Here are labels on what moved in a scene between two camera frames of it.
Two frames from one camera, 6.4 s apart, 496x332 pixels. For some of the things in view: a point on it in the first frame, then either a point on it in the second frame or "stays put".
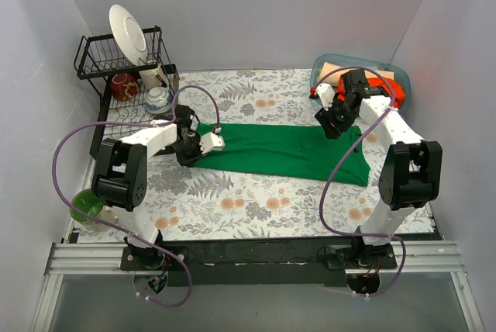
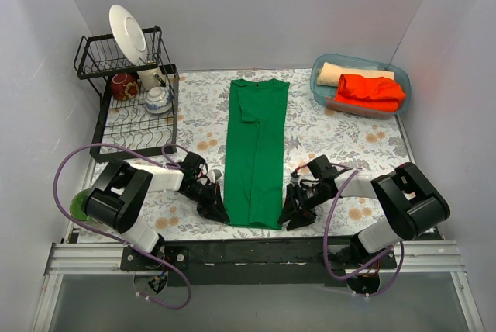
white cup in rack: [149, 79] stays put
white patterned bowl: [159, 100] stays put
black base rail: [300, 262] stays put
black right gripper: [331, 122] → [296, 202]
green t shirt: [296, 151] → [255, 161]
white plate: [129, 34] stays put
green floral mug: [86, 200] stays put
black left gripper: [186, 152] → [211, 202]
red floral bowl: [125, 87] stays put
